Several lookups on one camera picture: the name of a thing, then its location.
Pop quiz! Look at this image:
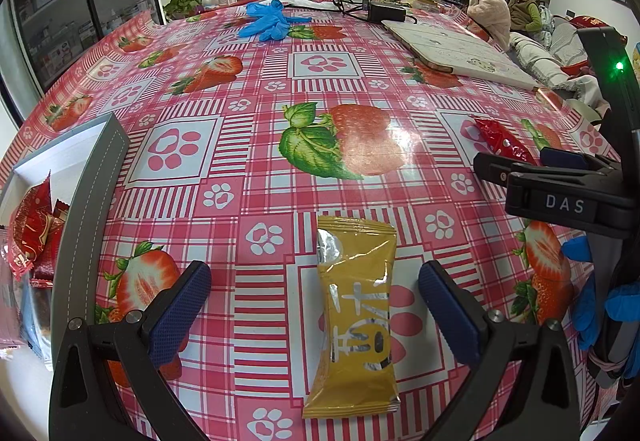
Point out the grey storage box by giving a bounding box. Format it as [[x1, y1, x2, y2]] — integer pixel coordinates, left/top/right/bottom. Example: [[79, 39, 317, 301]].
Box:
[[0, 112, 132, 372]]

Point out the red cushion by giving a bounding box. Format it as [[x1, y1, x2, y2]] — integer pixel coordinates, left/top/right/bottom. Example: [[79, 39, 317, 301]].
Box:
[[570, 15, 613, 32]]

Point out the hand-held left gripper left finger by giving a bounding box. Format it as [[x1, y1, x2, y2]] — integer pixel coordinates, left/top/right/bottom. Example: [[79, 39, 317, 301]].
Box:
[[48, 260, 213, 441]]

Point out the small red snack packet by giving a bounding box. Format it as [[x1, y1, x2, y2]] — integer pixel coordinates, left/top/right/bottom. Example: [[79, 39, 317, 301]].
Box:
[[50, 201, 71, 229]]

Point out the blue disposable glove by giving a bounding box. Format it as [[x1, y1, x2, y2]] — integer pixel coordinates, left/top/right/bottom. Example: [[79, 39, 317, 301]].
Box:
[[237, 13, 311, 42], [245, 0, 291, 22]]

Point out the white padded mat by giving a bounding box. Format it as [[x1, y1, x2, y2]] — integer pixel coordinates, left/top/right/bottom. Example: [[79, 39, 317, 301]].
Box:
[[382, 19, 548, 92]]

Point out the long red snack packet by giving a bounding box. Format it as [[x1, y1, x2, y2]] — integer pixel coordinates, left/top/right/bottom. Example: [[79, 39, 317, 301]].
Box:
[[472, 117, 541, 166]]

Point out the yellow snack packet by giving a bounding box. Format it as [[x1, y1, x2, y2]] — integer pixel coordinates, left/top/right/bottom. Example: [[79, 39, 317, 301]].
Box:
[[301, 215, 402, 419]]

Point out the strawberry print tablecloth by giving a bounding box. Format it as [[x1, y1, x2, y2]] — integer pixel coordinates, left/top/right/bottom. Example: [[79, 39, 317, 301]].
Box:
[[0, 0, 631, 441]]

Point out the person's right hand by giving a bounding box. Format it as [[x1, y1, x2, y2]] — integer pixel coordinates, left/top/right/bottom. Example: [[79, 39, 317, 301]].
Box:
[[561, 235, 640, 379]]

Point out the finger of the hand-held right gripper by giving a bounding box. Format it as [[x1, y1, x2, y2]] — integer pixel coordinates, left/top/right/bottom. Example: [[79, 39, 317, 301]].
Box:
[[540, 146, 621, 176], [472, 152, 546, 186]]

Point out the black power box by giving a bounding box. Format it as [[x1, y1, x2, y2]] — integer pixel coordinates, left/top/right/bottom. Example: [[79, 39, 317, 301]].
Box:
[[367, 1, 407, 23]]

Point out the covered sofa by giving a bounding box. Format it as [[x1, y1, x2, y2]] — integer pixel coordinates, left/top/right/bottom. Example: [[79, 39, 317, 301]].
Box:
[[510, 16, 611, 106]]

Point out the green potted plant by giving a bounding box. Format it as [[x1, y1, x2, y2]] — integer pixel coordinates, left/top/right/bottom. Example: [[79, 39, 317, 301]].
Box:
[[162, 0, 210, 19]]

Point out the pink snack packet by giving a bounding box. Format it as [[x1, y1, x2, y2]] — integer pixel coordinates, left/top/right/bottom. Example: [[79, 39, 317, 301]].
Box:
[[0, 228, 31, 357]]

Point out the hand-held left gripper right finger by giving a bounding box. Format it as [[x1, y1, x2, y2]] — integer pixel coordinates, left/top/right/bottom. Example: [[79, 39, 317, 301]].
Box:
[[417, 260, 583, 441]]

